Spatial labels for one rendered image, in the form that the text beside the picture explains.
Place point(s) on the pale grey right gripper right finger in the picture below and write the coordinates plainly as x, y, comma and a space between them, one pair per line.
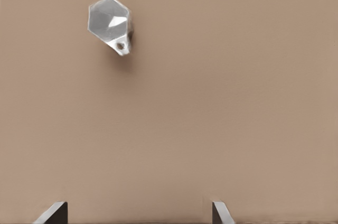
220, 213

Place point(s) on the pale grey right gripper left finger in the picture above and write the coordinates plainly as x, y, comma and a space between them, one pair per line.
54, 214

